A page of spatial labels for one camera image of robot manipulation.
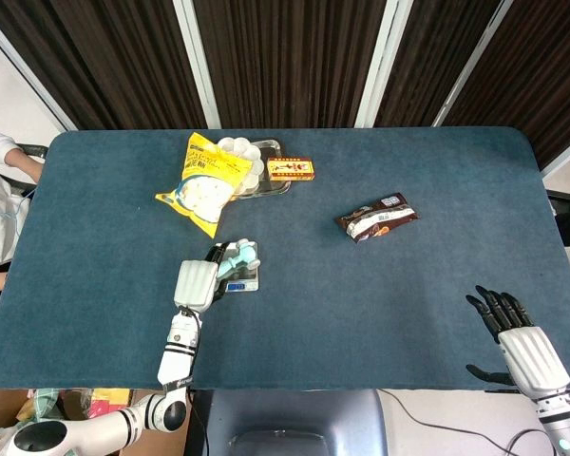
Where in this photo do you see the white round candies pack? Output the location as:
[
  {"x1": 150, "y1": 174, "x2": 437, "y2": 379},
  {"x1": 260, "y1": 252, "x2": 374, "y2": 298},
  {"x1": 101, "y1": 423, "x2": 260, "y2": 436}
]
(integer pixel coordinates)
[{"x1": 217, "y1": 136, "x2": 265, "y2": 197}]

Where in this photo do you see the red yellow small box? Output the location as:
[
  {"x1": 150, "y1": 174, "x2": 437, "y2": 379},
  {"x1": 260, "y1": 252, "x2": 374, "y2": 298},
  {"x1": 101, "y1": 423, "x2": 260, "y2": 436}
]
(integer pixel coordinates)
[{"x1": 266, "y1": 157, "x2": 315, "y2": 183}]

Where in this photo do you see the yellow snack bag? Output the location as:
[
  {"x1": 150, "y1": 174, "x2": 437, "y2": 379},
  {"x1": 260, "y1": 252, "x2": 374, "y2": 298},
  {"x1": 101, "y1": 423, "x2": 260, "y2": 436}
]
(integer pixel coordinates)
[{"x1": 154, "y1": 131, "x2": 256, "y2": 239}]

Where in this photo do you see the light blue handheld massager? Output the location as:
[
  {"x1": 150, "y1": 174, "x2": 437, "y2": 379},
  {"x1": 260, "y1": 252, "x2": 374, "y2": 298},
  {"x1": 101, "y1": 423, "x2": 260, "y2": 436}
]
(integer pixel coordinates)
[{"x1": 217, "y1": 238, "x2": 261, "y2": 280}]

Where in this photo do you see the blue table cloth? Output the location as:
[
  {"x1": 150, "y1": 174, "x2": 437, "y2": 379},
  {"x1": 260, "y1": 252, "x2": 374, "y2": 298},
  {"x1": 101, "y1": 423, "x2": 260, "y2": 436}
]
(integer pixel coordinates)
[{"x1": 0, "y1": 125, "x2": 570, "y2": 392}]

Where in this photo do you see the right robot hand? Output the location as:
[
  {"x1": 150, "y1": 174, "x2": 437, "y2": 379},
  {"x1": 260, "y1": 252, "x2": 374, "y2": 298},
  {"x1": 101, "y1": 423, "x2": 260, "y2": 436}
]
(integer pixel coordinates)
[{"x1": 465, "y1": 285, "x2": 570, "y2": 399}]

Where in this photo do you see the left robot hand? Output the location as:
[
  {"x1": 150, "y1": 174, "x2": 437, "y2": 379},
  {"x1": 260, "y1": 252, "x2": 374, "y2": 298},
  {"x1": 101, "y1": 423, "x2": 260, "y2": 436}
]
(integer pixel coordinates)
[{"x1": 172, "y1": 240, "x2": 257, "y2": 314}]

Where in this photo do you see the cardboard box with items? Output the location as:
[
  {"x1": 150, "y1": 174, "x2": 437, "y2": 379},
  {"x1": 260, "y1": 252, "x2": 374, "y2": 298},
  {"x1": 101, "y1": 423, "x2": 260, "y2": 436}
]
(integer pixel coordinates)
[{"x1": 0, "y1": 387, "x2": 195, "y2": 456}]

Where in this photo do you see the brown chocolate snack packet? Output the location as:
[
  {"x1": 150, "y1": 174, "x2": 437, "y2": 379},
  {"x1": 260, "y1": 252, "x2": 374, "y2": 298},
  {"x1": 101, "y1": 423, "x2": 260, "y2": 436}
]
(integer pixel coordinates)
[{"x1": 337, "y1": 192, "x2": 422, "y2": 244}]

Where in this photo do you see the clear plastic tray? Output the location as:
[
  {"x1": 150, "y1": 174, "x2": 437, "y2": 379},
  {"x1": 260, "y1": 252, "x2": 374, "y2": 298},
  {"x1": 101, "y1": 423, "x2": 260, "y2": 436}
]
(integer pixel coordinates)
[{"x1": 227, "y1": 138, "x2": 294, "y2": 199}]

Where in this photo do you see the small digital scale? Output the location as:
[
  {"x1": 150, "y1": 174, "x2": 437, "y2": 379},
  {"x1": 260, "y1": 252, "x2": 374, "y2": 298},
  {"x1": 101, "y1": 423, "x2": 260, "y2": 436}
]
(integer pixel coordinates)
[{"x1": 213, "y1": 240, "x2": 260, "y2": 295}]

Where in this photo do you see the black cable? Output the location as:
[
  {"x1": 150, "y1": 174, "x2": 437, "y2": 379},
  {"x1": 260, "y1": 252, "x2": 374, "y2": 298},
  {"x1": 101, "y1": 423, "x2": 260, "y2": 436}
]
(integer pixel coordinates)
[{"x1": 378, "y1": 389, "x2": 552, "y2": 456}]

